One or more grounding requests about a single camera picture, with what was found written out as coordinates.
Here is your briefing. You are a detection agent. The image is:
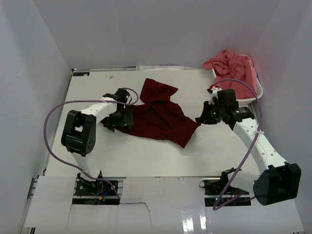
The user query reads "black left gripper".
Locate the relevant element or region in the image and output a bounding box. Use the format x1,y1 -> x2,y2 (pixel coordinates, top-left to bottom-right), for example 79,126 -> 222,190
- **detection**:
106,108 -> 133,131

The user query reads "pink t-shirt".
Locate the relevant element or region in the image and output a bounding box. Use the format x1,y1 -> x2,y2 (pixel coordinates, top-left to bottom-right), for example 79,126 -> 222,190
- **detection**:
202,50 -> 257,99

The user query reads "white plastic basket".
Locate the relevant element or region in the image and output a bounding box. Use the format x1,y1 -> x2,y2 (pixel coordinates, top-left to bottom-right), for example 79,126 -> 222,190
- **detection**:
211,68 -> 265,103

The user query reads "dark red t-shirt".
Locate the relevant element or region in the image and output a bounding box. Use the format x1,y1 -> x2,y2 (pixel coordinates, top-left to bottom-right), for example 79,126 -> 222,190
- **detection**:
117,78 -> 199,148

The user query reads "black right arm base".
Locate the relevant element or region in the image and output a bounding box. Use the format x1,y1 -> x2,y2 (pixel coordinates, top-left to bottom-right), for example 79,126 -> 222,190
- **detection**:
199,179 -> 251,207

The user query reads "white front cover sheet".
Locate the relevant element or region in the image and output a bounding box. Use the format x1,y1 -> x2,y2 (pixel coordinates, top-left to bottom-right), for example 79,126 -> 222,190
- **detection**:
24,176 -> 304,234

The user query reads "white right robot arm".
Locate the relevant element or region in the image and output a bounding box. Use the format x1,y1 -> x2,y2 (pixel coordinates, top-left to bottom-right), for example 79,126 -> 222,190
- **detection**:
197,87 -> 301,206

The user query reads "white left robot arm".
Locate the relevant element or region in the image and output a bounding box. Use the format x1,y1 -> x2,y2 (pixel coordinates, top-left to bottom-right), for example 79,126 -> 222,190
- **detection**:
61,88 -> 134,195

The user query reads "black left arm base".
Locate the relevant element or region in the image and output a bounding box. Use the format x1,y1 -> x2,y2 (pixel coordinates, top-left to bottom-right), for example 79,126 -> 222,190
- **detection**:
72,173 -> 123,205

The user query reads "small black label sticker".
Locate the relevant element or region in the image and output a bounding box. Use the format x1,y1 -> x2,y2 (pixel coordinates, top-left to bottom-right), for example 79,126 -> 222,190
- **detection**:
73,72 -> 90,77

